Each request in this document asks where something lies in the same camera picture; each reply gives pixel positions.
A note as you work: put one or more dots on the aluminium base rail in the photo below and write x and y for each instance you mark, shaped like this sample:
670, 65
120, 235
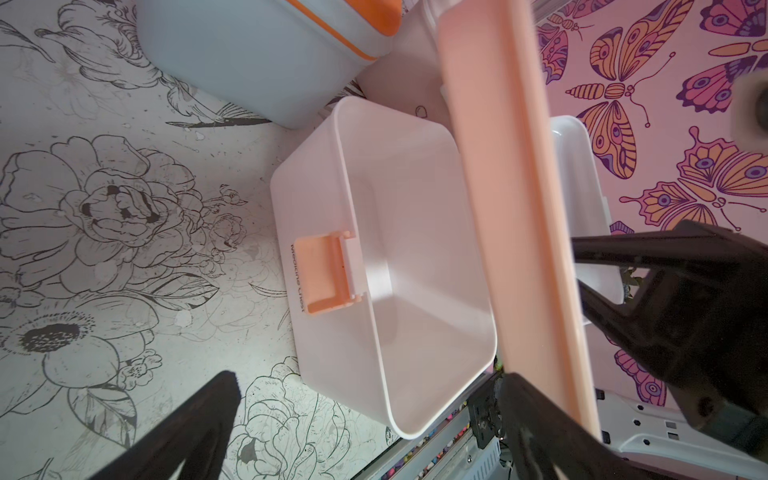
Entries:
466, 442

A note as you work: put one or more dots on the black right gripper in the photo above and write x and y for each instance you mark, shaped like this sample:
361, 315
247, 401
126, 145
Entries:
706, 341

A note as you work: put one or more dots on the white and peach first aid box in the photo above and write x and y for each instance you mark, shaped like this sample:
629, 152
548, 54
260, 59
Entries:
414, 253

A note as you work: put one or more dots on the pink first aid box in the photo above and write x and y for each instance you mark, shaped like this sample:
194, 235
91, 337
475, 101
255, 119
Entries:
409, 78

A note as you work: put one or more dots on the grey and orange first aid box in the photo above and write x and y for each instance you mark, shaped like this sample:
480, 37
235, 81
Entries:
283, 60

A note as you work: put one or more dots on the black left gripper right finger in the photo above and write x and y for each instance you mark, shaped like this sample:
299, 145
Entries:
546, 443

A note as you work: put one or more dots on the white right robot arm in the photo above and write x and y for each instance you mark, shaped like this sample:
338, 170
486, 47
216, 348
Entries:
642, 428

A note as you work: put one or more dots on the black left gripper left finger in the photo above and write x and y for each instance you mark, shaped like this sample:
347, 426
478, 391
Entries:
192, 440

